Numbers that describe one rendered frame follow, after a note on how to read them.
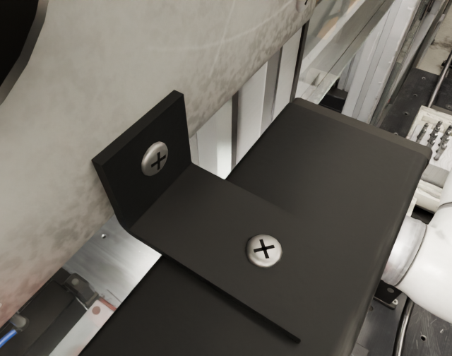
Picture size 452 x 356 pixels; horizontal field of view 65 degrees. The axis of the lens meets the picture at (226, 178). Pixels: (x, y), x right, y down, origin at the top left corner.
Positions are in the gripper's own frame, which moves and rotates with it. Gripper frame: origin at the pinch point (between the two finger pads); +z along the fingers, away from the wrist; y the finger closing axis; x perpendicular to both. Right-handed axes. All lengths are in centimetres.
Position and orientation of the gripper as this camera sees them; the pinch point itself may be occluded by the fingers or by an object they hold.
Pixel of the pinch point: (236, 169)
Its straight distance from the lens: 54.5
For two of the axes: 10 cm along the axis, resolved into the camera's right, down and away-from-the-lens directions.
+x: -5.4, 6.5, -5.2
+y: 0.0, -6.2, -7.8
